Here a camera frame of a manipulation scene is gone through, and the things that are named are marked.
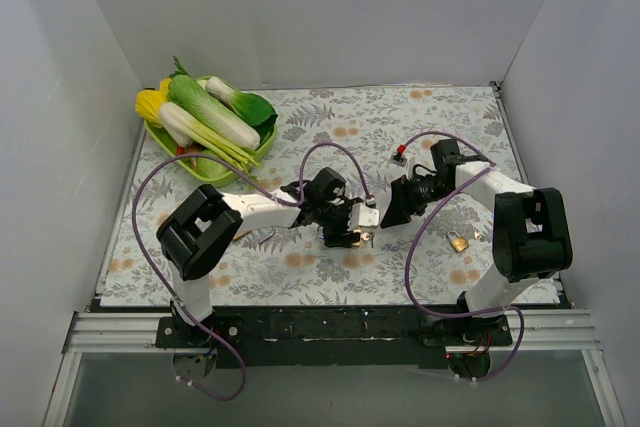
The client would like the long shackle brass padlock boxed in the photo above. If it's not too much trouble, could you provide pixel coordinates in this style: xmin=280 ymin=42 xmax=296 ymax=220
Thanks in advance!
xmin=350 ymin=229 xmax=375 ymax=248

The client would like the large brass padlock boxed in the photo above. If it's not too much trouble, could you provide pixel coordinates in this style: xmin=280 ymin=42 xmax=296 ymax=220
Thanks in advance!
xmin=446 ymin=231 xmax=469 ymax=253

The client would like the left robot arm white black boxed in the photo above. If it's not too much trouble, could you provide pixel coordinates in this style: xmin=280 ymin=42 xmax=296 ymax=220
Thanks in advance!
xmin=156 ymin=168 xmax=375 ymax=347

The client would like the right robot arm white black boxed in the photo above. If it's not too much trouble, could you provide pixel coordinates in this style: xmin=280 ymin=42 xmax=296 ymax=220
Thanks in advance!
xmin=381 ymin=138 xmax=573 ymax=346

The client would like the floral patterned table mat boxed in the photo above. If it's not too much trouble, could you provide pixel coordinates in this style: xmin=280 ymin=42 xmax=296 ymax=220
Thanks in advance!
xmin=101 ymin=86 xmax=519 ymax=308

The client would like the small brass padlock open shackle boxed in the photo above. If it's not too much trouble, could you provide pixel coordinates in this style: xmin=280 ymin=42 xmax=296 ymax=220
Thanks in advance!
xmin=233 ymin=229 xmax=275 ymax=245

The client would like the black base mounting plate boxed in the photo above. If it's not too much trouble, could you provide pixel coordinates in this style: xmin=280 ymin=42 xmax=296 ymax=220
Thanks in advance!
xmin=155 ymin=305 xmax=512 ymax=369

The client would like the green cabbage head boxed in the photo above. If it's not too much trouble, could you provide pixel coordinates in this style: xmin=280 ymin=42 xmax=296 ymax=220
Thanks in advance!
xmin=196 ymin=157 xmax=230 ymax=180

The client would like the bok choy dark green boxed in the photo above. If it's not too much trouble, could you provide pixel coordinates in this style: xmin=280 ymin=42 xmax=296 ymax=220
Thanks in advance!
xmin=205 ymin=77 xmax=277 ymax=128

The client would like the brown mushroom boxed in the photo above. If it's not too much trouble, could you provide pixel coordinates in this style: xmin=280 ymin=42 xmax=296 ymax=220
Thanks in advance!
xmin=177 ymin=144 xmax=203 ymax=171

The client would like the celery stalk bunch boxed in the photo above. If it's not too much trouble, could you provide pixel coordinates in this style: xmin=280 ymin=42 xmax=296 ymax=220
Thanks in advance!
xmin=158 ymin=102 xmax=261 ymax=171

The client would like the green plastic tray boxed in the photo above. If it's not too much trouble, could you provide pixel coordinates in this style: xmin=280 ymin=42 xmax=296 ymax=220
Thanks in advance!
xmin=143 ymin=74 xmax=279 ymax=189

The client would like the napa cabbage green white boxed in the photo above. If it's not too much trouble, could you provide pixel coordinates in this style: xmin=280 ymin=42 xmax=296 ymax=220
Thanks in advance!
xmin=168 ymin=75 xmax=260 ymax=150

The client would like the yellow corn leafy vegetable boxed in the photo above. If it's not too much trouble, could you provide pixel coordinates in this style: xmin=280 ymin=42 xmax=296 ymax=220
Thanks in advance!
xmin=135 ymin=78 xmax=171 ymax=128

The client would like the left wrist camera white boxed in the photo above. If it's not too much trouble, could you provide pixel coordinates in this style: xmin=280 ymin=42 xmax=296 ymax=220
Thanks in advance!
xmin=348 ymin=202 xmax=380 ymax=233

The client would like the right wrist camera grey red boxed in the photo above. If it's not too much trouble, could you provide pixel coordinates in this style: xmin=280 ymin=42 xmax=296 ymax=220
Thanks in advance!
xmin=389 ymin=145 xmax=415 ymax=179

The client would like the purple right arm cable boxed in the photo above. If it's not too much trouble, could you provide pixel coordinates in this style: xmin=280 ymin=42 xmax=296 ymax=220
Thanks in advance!
xmin=403 ymin=129 xmax=526 ymax=382

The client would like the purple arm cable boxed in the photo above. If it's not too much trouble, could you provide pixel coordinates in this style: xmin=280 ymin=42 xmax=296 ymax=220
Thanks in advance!
xmin=130 ymin=141 xmax=376 ymax=402
xmin=403 ymin=129 xmax=526 ymax=382

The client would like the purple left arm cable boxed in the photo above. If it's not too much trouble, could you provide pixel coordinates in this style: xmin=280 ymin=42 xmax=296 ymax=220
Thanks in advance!
xmin=130 ymin=141 xmax=376 ymax=402

